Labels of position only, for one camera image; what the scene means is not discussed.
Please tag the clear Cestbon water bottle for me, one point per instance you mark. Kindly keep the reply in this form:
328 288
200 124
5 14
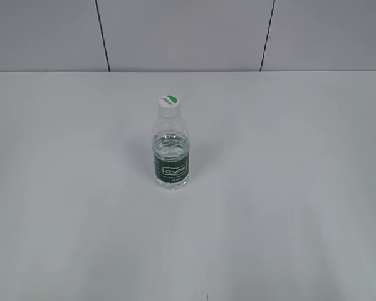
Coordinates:
171 151

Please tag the white green bottle cap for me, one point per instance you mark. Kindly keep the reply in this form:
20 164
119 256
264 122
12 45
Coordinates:
168 106

